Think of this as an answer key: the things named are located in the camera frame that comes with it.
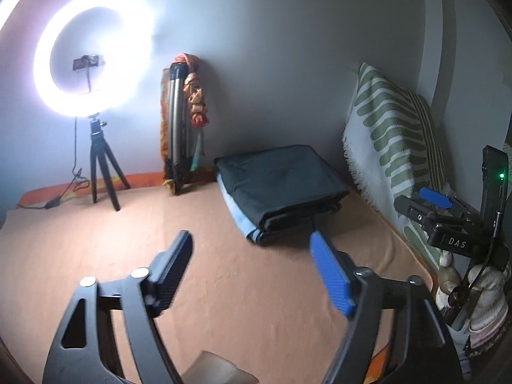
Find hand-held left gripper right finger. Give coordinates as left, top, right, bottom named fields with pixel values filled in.
left=309, top=231, right=454, bottom=384

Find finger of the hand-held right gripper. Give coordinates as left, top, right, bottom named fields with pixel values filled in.
left=394, top=195, right=441, bottom=228
left=418, top=187, right=481, bottom=219

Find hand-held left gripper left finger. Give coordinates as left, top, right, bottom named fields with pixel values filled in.
left=42, top=230, right=195, bottom=384

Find dark pants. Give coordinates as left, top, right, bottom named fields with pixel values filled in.
left=214, top=144, right=352, bottom=235

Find person's right hand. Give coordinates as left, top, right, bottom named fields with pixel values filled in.
left=436, top=252, right=512, bottom=369

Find beige blanket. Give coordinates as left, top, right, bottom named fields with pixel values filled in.
left=0, top=180, right=436, bottom=384

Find folded light blue towel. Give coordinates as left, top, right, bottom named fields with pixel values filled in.
left=216, top=174, right=321, bottom=245

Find green striped white blanket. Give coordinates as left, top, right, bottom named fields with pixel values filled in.
left=342, top=62, right=481, bottom=281

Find silver folded tripod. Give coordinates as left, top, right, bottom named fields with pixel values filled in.
left=166, top=63, right=196, bottom=196

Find black tripod leg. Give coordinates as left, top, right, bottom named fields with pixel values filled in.
left=86, top=114, right=131, bottom=212

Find black phone holder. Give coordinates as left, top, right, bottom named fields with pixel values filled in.
left=73, top=54, right=105, bottom=92

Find black cable with switch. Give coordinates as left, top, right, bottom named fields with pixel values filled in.
left=18, top=116, right=91, bottom=211

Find white ring light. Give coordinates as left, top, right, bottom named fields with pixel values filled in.
left=33, top=0, right=158, bottom=118

